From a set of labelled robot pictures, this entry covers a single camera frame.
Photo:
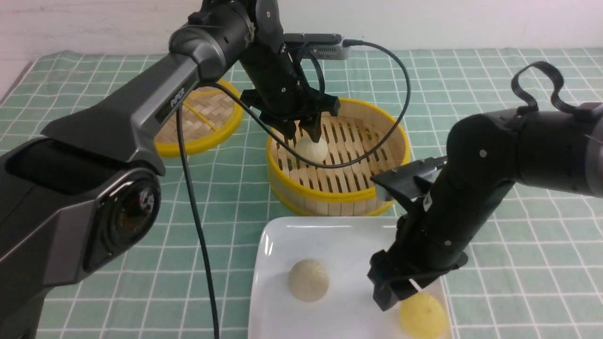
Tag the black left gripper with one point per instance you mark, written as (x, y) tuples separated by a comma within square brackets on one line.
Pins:
[(283, 94)]

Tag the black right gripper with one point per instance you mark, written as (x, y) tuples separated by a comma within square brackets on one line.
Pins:
[(445, 207)]

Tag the white steamed bun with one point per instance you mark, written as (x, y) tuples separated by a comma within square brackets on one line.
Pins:
[(312, 151)]

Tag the yellow steamed bun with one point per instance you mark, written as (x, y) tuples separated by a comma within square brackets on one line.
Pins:
[(423, 317)]

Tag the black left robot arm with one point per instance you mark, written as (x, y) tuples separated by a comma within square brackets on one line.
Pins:
[(88, 189)]

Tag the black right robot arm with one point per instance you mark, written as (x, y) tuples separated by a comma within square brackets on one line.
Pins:
[(550, 150)]

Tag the white square plate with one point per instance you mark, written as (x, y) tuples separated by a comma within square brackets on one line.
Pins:
[(343, 245)]

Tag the beige steamed bun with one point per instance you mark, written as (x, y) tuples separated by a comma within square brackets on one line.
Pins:
[(308, 280)]

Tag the yellow bamboo steamer basket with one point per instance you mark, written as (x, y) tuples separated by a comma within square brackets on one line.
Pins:
[(348, 191)]

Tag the yellow bamboo steamer lid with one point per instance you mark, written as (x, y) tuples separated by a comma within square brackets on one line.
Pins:
[(209, 117)]

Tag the green checkered tablecloth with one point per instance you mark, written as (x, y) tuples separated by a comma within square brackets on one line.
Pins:
[(535, 270)]

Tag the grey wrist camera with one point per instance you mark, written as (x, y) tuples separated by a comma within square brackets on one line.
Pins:
[(323, 46)]

